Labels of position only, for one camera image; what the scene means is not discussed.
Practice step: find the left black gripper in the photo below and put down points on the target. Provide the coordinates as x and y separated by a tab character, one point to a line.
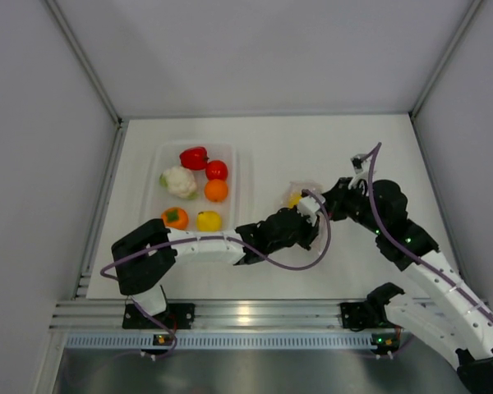
311	232

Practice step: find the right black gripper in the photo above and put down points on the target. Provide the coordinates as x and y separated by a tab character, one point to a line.
336	198

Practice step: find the small yellow fake fruit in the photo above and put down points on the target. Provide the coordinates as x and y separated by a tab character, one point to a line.
293	199

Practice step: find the clear zip top bag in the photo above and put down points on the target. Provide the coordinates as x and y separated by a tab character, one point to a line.
316	188

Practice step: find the fake yellow lemon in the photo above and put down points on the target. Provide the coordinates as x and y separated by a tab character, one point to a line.
208	221

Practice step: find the fake orange fruit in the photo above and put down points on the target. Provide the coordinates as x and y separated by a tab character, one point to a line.
216	190

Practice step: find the fake red tomato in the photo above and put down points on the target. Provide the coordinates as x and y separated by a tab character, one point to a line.
216	170

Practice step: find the fake orange bell pepper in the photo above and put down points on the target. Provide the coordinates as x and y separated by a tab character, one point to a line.
176	218

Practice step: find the fake red bell pepper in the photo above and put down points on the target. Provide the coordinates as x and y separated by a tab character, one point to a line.
195	158

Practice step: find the fake white cauliflower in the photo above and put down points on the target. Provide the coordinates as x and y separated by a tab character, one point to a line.
179	181

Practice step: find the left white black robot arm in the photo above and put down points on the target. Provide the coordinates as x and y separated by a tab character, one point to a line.
144	256

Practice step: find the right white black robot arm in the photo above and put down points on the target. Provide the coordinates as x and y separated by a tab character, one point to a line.
462	331

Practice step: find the white plastic basket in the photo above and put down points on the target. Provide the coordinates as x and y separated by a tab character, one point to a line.
156	199

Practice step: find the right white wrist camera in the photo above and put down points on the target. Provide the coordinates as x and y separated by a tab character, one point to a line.
361	164

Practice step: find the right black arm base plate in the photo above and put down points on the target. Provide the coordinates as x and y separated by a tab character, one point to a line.
358	316

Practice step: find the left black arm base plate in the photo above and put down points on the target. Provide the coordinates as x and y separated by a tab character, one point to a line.
164	315

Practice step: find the aluminium mounting rail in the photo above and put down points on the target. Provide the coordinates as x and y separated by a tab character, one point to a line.
204	315

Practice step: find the white slotted cable duct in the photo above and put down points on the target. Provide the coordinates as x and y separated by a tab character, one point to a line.
232	341

